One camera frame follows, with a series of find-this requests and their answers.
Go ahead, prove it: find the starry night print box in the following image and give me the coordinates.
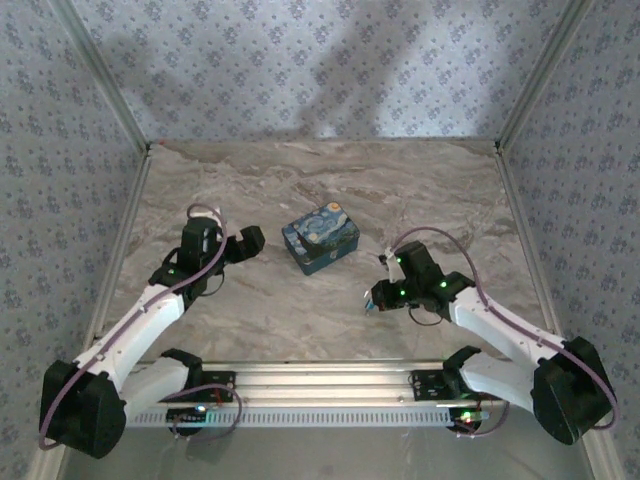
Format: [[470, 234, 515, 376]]
[[280, 200, 363, 277]]

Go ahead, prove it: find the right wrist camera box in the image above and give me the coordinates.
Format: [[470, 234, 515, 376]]
[[378, 249, 404, 282]]

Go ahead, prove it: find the aluminium table side rail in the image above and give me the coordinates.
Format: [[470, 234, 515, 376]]
[[78, 144, 154, 367], [491, 142, 572, 351]]

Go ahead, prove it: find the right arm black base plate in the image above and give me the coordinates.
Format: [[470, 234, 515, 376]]
[[406, 368, 474, 402]]

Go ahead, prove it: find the aluminium mounting rail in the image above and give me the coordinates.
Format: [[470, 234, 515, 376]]
[[119, 359, 539, 407]]

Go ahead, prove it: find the slotted grey cable duct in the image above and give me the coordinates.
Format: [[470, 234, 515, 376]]
[[122, 405, 457, 431]]

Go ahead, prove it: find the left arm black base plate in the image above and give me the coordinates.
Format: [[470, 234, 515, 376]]
[[189, 369, 238, 404]]

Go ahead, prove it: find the aluminium frame post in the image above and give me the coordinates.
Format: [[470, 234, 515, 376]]
[[496, 0, 597, 152], [48, 0, 152, 152]]

